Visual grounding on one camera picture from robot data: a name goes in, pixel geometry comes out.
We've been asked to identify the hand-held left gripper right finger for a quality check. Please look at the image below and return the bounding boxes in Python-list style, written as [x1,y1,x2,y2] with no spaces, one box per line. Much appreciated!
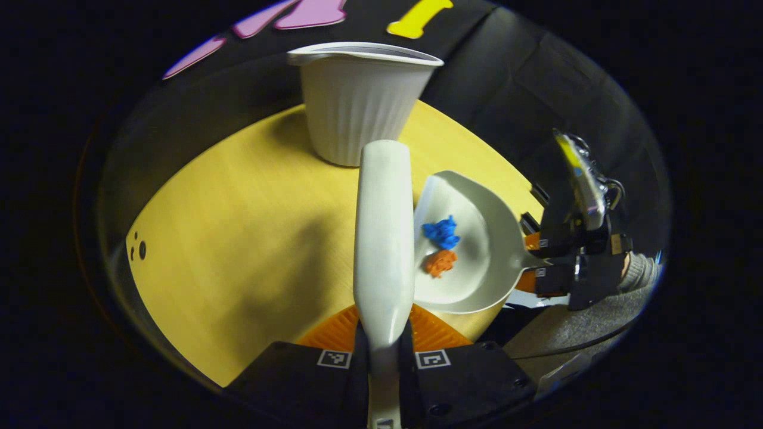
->
[398,304,537,429]

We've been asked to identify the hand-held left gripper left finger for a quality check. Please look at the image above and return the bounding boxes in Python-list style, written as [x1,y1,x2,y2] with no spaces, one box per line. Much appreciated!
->
[227,305,370,429]

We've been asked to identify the white plastic dustpan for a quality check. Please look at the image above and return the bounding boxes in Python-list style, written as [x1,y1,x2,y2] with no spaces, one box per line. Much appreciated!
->
[411,170,552,315]

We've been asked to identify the orange paper trash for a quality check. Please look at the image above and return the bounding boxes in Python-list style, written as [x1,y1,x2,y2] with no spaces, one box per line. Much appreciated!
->
[424,250,458,278]

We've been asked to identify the blue paper trash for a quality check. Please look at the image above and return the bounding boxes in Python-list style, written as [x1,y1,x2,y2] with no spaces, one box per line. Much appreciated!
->
[423,215,461,250]

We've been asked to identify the small white broom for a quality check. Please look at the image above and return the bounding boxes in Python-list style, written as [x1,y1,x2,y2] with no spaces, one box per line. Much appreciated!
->
[353,140,416,429]

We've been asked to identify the white ribbed garbage bin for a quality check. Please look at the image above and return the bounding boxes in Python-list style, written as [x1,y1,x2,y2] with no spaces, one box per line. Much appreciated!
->
[287,42,445,167]

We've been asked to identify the person's grey trousers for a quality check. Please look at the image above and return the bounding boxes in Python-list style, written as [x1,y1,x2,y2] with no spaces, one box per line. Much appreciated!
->
[504,285,656,361]

